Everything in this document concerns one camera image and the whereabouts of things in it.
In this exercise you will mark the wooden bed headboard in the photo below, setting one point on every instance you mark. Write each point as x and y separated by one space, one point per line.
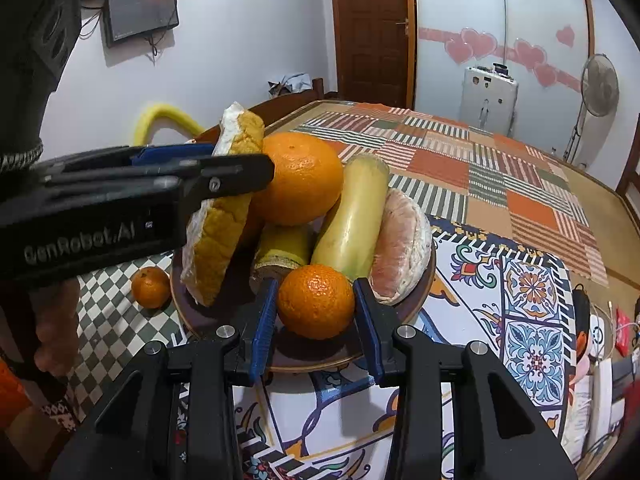
631 170

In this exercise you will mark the wooden bed footboard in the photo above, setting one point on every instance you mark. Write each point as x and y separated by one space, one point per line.
295 102

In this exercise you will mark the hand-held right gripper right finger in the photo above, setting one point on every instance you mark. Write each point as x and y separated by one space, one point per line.
370 330

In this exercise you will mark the green checkered cloth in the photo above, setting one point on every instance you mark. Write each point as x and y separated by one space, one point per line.
110 330

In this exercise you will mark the striped patchwork blanket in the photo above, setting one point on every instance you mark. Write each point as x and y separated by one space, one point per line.
450 160

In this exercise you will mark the woven bed mat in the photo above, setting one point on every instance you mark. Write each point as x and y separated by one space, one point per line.
600 220

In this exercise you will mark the yellow foam tube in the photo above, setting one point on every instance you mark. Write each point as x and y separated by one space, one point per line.
170 115

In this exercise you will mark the group of pink heart stickers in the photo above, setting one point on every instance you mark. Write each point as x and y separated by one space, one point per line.
477 45

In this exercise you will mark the peeled pink pomelo segment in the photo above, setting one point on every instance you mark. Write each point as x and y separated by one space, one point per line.
400 250

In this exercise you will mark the standing electric fan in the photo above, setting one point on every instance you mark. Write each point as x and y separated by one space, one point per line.
600 80

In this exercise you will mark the purple plate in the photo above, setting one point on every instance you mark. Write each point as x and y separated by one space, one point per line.
320 352

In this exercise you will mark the small mandarin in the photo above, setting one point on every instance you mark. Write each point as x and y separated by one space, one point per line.
315 302
150 287

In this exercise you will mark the person's left hand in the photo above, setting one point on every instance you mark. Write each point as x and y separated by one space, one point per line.
57 330

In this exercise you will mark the pile of clothes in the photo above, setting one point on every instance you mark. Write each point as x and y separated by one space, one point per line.
290 84

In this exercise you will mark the small black wall monitor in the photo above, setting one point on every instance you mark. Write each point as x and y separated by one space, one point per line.
142 12

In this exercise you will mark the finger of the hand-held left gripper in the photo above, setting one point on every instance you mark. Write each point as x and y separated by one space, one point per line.
235 175
170 153

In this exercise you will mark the large orange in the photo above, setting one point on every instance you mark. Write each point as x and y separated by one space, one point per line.
300 180

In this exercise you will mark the colourful tile-patterned cloth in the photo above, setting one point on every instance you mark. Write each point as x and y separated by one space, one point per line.
535 310

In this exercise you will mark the sugarcane piece with rough end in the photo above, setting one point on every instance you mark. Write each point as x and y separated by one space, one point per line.
285 247

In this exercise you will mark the frosted sliding wardrobe door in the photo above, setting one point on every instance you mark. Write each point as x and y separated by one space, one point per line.
545 0
460 5

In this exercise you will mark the pomelo segment with yellow rind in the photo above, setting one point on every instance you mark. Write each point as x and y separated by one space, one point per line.
220 240

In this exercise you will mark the brown wooden door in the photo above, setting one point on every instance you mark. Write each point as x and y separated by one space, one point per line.
375 25

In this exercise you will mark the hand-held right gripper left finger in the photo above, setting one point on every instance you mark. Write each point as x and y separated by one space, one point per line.
262 330

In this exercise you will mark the small black item on suitcase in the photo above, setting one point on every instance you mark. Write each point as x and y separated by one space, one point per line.
500 68

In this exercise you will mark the red packet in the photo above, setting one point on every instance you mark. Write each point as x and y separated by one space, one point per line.
625 335

